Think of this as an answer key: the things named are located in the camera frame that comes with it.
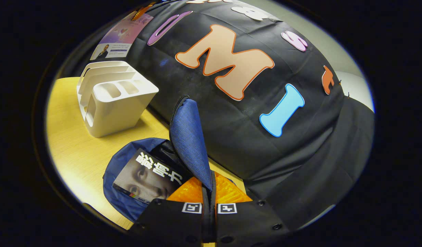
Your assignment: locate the pink cover book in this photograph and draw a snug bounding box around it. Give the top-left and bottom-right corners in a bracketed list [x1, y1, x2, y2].
[90, 11, 154, 61]

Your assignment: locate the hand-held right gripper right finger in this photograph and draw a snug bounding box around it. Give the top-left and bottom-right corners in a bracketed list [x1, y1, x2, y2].
[211, 172, 292, 246]

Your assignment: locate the blue schoolbag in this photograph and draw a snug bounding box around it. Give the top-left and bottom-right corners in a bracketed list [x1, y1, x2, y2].
[103, 95, 247, 223]

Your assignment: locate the face cover book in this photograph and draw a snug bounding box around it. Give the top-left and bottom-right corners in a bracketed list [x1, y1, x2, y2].
[112, 148, 192, 205]

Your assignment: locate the black backdrop cloth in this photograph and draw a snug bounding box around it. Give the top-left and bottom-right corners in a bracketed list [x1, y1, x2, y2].
[60, 0, 375, 230]

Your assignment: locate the white plastic bookshelf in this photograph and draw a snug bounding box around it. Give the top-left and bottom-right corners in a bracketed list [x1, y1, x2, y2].
[76, 61, 159, 138]

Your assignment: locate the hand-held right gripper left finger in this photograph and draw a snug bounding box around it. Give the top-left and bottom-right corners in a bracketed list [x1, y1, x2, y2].
[132, 177, 211, 247]

